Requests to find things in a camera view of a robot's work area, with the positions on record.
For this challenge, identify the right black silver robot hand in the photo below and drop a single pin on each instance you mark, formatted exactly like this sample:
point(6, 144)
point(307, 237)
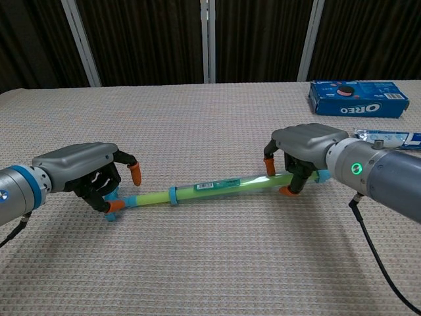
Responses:
point(309, 140)

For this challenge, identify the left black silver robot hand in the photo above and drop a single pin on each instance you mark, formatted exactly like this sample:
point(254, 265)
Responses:
point(75, 161)

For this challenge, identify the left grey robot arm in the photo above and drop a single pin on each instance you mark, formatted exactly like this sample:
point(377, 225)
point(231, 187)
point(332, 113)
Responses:
point(16, 194)

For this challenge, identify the blue Oreo cookie box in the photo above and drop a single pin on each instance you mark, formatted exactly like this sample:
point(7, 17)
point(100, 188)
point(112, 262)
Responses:
point(358, 105)

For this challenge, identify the silver blue snack packet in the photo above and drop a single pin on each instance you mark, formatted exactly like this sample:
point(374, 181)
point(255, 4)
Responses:
point(394, 136)

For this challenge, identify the black pleated screen panel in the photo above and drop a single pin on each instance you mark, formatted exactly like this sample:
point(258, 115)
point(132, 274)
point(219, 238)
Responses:
point(260, 39)
point(141, 39)
point(371, 36)
point(29, 39)

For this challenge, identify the beige woven tablecloth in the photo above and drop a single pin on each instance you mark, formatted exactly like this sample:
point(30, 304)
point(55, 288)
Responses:
point(197, 263)

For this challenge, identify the grey metal screen post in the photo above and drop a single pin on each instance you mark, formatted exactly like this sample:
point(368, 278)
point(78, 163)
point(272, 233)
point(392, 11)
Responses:
point(208, 39)
point(80, 42)
point(310, 39)

